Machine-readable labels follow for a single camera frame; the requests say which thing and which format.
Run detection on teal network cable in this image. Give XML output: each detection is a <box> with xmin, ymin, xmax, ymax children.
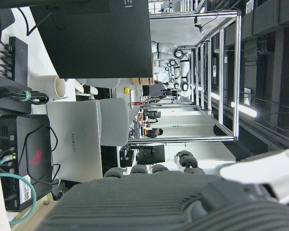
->
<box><xmin>0</xmin><ymin>154</ymin><xmax>37</xmax><ymax>226</ymax></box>

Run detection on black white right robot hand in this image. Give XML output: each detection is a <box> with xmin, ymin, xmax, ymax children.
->
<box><xmin>38</xmin><ymin>150</ymin><xmax>289</xmax><ymax>231</ymax></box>

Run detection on black mini PC red logo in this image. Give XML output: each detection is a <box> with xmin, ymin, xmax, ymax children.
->
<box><xmin>0</xmin><ymin>114</ymin><xmax>54</xmax><ymax>213</ymax></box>

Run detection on grey office chair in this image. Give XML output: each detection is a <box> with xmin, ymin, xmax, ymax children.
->
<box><xmin>96</xmin><ymin>97</ymin><xmax>130</xmax><ymax>147</ymax></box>

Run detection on black mounted camera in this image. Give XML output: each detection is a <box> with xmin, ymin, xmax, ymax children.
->
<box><xmin>194</xmin><ymin>16</ymin><xmax>205</xmax><ymax>34</ymax></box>

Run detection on cardboard boxes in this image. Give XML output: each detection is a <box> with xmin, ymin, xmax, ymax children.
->
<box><xmin>131</xmin><ymin>77</ymin><xmax>155</xmax><ymax>86</ymax></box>

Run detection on thin black cable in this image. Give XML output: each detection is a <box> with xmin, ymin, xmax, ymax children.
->
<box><xmin>23</xmin><ymin>125</ymin><xmax>61</xmax><ymax>185</ymax></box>

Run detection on black docking hub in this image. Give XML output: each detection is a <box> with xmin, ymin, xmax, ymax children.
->
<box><xmin>8</xmin><ymin>36</ymin><xmax>29</xmax><ymax>81</ymax></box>

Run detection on white paper cup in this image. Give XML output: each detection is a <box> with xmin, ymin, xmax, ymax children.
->
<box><xmin>28</xmin><ymin>75</ymin><xmax>66</xmax><ymax>99</ymax></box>

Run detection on seated person black hair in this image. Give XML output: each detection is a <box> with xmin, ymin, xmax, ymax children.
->
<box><xmin>145</xmin><ymin>128</ymin><xmax>164</xmax><ymax>139</ymax></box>

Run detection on small black screen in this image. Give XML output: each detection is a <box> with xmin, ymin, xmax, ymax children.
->
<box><xmin>137</xmin><ymin>144</ymin><xmax>166</xmax><ymax>166</ymax></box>

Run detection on white tube light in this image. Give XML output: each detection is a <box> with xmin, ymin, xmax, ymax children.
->
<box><xmin>230</xmin><ymin>101</ymin><xmax>258</xmax><ymax>118</ymax></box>

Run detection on black flat box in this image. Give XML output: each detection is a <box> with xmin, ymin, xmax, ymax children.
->
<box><xmin>0</xmin><ymin>79</ymin><xmax>33</xmax><ymax>115</ymax></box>

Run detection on aluminium profile frame cage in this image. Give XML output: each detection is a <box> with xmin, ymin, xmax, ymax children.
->
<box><xmin>129</xmin><ymin>11</ymin><xmax>243</xmax><ymax>145</ymax></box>

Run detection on person in grey shirt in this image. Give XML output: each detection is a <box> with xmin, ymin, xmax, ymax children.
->
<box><xmin>142</xmin><ymin>80</ymin><xmax>168</xmax><ymax>99</ymax></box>

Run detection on silver Huawei laptop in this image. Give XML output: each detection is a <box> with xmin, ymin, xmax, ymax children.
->
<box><xmin>45</xmin><ymin>100</ymin><xmax>104</xmax><ymax>180</ymax></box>

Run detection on black computer monitor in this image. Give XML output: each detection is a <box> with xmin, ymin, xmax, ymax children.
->
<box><xmin>0</xmin><ymin>0</ymin><xmax>154</xmax><ymax>79</ymax></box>

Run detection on white chair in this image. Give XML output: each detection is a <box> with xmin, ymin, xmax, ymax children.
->
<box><xmin>73</xmin><ymin>78</ymin><xmax>121</xmax><ymax>97</ymax></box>

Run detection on black cable bundle green tie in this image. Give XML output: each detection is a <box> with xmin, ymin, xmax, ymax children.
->
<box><xmin>0</xmin><ymin>89</ymin><xmax>50</xmax><ymax>106</ymax></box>

